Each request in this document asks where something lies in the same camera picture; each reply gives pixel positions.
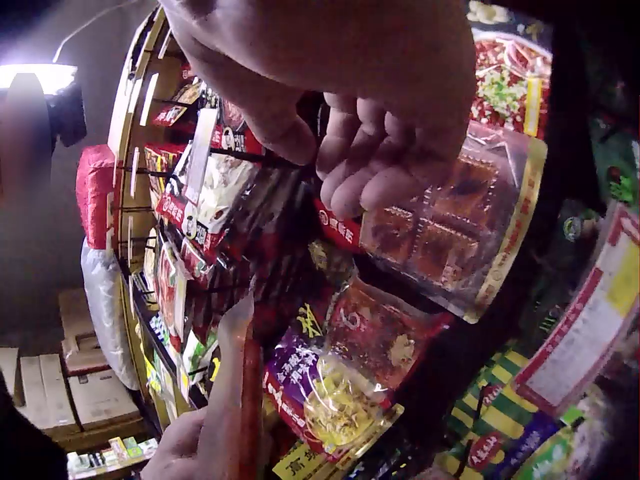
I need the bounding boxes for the person's right hand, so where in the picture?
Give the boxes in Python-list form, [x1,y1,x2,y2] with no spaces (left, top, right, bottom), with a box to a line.
[159,0,478,214]

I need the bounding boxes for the person's left hand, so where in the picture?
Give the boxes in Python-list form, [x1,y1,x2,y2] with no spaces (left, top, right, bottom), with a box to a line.
[140,397,281,480]

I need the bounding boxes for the person's right fingers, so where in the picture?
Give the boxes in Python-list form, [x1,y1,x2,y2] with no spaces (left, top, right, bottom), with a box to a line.
[315,91,468,214]

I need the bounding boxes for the person's right thumb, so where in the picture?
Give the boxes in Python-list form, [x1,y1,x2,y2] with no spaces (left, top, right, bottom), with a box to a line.
[220,75,319,167]

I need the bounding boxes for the person's left fingers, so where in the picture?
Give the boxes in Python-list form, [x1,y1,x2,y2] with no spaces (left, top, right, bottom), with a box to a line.
[150,399,246,480]

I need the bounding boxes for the thin red packet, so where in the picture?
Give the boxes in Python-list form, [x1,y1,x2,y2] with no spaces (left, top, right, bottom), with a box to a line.
[214,289,267,480]

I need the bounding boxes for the clear red packet gold edge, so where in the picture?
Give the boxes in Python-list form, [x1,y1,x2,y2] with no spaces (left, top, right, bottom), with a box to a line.
[312,122,549,324]

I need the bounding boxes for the row of small green boxes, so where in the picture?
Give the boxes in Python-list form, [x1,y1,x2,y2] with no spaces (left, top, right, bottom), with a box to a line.
[66,435,160,477]

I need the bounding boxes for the full shop peg rack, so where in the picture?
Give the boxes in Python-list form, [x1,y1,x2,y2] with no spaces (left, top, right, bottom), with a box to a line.
[106,4,453,480]

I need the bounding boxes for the stack of cartons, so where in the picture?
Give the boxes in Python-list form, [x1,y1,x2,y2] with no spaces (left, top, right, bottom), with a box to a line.
[0,289,153,443]

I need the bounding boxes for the white plastic bag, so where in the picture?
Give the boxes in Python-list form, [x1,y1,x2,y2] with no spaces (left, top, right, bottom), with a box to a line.
[81,244,143,392]

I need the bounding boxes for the red padded bag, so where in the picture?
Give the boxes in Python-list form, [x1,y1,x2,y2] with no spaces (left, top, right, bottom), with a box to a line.
[75,144,120,251]

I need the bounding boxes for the bright lamp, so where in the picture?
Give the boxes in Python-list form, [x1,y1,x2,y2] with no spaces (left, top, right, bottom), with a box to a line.
[0,62,89,147]

